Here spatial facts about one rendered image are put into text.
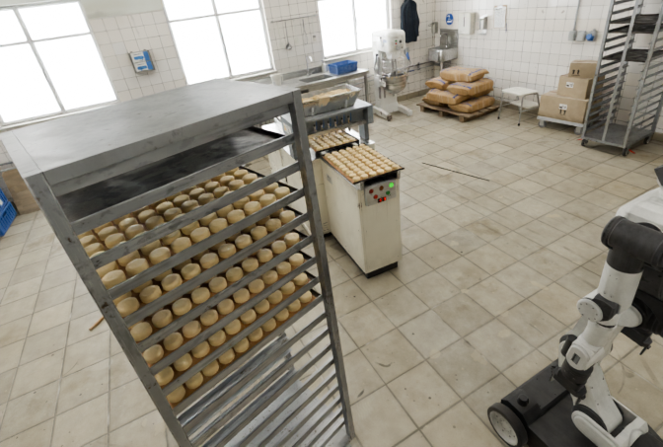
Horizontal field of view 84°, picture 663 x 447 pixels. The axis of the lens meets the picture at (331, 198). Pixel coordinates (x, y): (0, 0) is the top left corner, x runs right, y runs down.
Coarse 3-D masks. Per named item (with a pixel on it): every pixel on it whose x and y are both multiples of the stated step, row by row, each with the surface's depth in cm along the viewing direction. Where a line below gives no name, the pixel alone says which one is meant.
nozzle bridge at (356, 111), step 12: (348, 108) 310; (360, 108) 307; (372, 108) 312; (288, 120) 298; (312, 120) 295; (324, 120) 308; (336, 120) 313; (360, 120) 318; (372, 120) 317; (288, 132) 306; (312, 132) 306; (324, 132) 307; (360, 132) 339
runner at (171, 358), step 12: (312, 264) 129; (288, 276) 123; (276, 288) 120; (252, 300) 114; (240, 312) 112; (216, 324) 107; (228, 324) 110; (204, 336) 105; (180, 348) 101; (192, 348) 104; (168, 360) 99; (156, 372) 98
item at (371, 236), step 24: (336, 192) 296; (360, 192) 256; (336, 216) 315; (360, 216) 265; (384, 216) 274; (336, 240) 347; (360, 240) 278; (384, 240) 284; (360, 264) 295; (384, 264) 295
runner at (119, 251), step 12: (288, 168) 110; (264, 180) 105; (276, 180) 108; (240, 192) 100; (252, 192) 103; (204, 204) 94; (216, 204) 96; (228, 204) 99; (180, 216) 90; (192, 216) 92; (204, 216) 95; (156, 228) 87; (168, 228) 89; (180, 228) 91; (132, 240) 84; (144, 240) 86; (156, 240) 88; (108, 252) 81; (120, 252) 83; (96, 264) 80
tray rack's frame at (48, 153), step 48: (192, 96) 109; (240, 96) 102; (288, 96) 99; (48, 144) 82; (96, 144) 77; (144, 144) 77; (48, 192) 68; (96, 288) 78; (144, 384) 93; (240, 432) 188
